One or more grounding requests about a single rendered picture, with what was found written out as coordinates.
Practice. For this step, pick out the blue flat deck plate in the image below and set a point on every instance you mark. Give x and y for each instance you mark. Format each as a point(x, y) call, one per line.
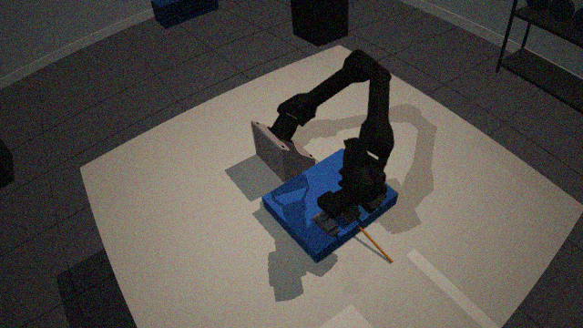
point(294, 206)

